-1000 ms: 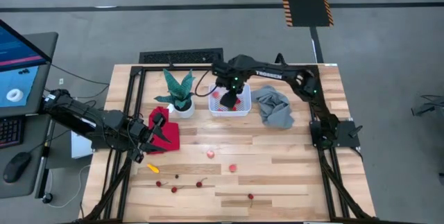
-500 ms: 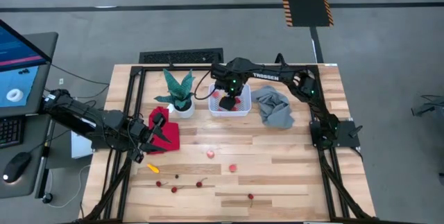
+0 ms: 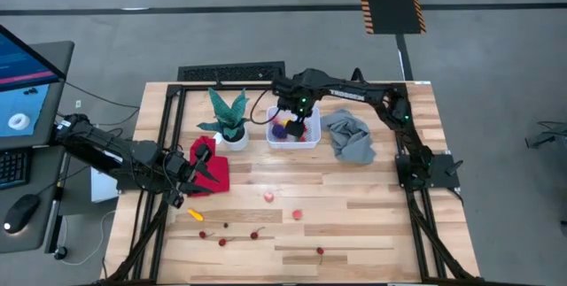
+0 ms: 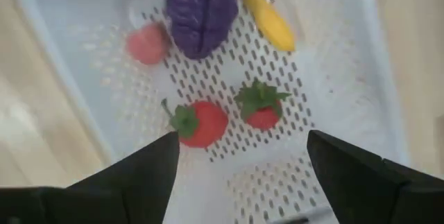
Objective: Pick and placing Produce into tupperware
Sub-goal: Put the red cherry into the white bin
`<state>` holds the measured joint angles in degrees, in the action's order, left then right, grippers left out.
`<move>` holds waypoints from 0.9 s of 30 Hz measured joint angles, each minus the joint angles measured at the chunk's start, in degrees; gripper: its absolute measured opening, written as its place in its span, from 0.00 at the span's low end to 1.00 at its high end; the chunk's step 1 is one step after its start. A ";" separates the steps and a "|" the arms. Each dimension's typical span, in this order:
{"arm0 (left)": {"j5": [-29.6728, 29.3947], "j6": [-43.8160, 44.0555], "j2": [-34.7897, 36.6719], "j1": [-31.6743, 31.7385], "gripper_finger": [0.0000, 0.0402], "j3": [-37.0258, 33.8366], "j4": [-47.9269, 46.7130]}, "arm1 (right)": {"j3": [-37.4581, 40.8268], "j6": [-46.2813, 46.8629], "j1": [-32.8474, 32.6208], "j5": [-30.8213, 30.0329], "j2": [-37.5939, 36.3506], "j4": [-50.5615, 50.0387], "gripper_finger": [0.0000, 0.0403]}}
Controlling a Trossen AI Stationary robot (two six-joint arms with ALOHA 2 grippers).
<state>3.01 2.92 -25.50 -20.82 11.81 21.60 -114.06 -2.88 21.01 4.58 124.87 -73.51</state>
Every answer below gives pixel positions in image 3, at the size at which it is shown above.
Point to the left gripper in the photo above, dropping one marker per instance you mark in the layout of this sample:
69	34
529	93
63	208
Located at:
177	171

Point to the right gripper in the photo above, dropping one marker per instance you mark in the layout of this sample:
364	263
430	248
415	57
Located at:
297	95

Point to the pink toy peach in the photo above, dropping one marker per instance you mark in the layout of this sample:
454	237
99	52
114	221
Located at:
297	214
275	120
269	196

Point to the purple toy grapes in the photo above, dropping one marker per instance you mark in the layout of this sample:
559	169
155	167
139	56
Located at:
279	131

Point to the red toy strawberry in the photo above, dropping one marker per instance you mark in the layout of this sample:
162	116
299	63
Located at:
303	137

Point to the red toy cherry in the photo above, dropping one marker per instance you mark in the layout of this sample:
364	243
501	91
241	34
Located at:
222	242
320	250
254	235
202	234

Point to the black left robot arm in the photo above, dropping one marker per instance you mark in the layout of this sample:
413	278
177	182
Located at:
102	149

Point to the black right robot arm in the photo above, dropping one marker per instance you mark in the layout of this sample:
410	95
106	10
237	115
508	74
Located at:
354	93

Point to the red cloth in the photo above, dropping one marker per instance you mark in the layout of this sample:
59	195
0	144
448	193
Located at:
219	171

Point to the white perforated plastic basket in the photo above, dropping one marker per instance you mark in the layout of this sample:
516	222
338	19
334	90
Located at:
292	144

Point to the grey crumpled cloth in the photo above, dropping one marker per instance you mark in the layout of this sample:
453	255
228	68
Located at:
350	135

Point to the green plant in white pot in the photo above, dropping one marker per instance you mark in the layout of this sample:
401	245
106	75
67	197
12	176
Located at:
228	115

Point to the black keyboard on floor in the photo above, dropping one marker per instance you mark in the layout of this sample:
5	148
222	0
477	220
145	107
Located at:
230	72

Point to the white box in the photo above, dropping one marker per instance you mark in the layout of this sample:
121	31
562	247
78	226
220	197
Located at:
102	190

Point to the grey computer cart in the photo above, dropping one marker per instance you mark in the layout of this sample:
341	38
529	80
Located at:
44	162

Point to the black computer mouse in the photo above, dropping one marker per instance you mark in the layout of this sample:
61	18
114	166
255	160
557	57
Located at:
20	213

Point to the computer monitor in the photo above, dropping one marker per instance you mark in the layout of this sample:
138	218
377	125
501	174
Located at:
22	100

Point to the black floor stand leg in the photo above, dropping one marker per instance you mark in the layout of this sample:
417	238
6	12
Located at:
549	135

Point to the black aluminium table frame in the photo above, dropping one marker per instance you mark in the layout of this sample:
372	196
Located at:
199	87

